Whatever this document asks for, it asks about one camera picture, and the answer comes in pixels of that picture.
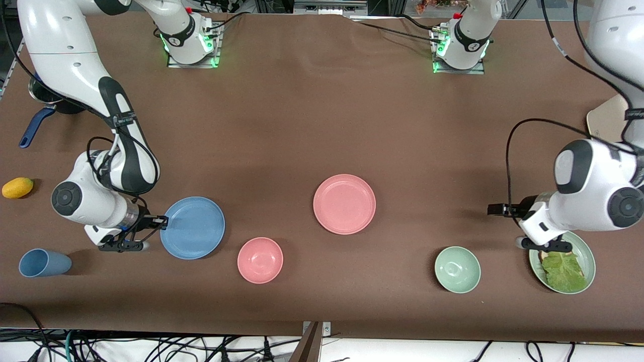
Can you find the brown wooden beam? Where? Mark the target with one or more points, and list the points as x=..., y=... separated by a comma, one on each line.
x=308, y=347

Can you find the bread slice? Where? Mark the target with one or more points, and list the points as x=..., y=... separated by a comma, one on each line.
x=541, y=257

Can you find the green lettuce leaf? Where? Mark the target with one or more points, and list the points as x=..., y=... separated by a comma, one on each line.
x=563, y=271

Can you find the red orange decoration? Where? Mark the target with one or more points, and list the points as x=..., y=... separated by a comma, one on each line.
x=427, y=5

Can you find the blue plate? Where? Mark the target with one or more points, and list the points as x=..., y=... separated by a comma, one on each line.
x=193, y=229

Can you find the beige cutting board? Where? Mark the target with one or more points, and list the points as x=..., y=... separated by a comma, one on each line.
x=606, y=118

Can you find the yellow lemon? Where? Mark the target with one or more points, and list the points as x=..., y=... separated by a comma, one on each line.
x=17, y=188

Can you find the grey electronics box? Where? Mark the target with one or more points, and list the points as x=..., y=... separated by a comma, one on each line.
x=329, y=7

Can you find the small pink bowl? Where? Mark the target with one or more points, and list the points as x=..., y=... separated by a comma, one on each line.
x=260, y=260

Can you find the small green bowl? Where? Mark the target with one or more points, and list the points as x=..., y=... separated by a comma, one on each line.
x=457, y=269

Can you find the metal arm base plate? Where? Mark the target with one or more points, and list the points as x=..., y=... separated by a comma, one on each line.
x=173, y=64
x=478, y=70

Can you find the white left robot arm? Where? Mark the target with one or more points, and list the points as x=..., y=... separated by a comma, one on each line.
x=593, y=201

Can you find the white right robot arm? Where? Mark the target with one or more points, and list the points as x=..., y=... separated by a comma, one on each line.
x=60, y=40

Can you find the green plate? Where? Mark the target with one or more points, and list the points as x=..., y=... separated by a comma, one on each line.
x=588, y=261

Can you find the metal table edge bracket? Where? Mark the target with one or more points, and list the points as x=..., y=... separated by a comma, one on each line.
x=326, y=328

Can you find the pink plate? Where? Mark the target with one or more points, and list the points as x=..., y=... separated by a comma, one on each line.
x=344, y=204

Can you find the blue cup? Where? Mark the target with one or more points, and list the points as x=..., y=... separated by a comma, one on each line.
x=45, y=263

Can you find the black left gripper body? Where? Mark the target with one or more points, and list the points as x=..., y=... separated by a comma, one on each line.
x=523, y=206

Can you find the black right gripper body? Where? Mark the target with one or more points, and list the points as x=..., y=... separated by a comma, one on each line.
x=146, y=220

